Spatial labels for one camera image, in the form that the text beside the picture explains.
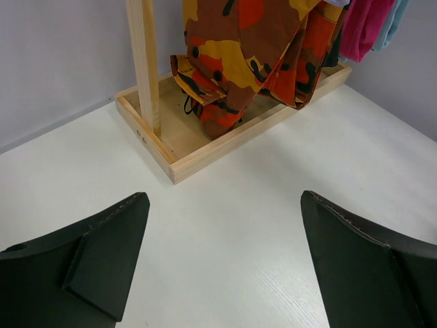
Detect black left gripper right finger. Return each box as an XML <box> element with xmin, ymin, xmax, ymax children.
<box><xmin>300</xmin><ymin>191</ymin><xmax>436</xmax><ymax>327</ymax></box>

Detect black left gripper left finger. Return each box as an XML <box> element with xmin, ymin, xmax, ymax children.
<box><xmin>1</xmin><ymin>192</ymin><xmax>150</xmax><ymax>327</ymax></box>

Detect orange camouflage trousers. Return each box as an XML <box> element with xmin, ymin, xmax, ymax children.
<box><xmin>171</xmin><ymin>0</ymin><xmax>346</xmax><ymax>139</ymax></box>

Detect black trousers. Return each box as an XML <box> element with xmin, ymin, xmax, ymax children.
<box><xmin>322</xmin><ymin>23</ymin><xmax>344</xmax><ymax>68</ymax></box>

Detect pink trousers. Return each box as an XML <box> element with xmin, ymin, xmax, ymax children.
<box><xmin>339</xmin><ymin>0</ymin><xmax>395</xmax><ymax>62</ymax></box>

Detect light blue trousers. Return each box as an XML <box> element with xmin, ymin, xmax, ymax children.
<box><xmin>372</xmin><ymin>0</ymin><xmax>409</xmax><ymax>52</ymax></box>

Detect wooden clothes rack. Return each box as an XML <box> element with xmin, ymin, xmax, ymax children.
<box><xmin>115</xmin><ymin>1</ymin><xmax>350</xmax><ymax>183</ymax></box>

